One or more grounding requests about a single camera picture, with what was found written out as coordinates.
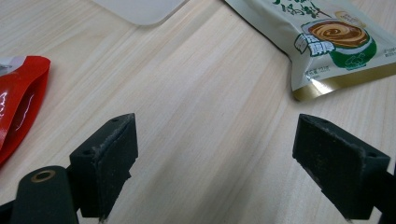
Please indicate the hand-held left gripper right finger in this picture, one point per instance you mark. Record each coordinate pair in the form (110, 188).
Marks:
(339, 168)

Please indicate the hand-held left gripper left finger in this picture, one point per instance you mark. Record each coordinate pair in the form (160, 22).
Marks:
(102, 161)

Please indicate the red spouted pouch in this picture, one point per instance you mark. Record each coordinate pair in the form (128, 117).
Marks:
(21, 93)

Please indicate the green and white sauce packet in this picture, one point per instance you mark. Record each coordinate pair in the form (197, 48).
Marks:
(327, 37)

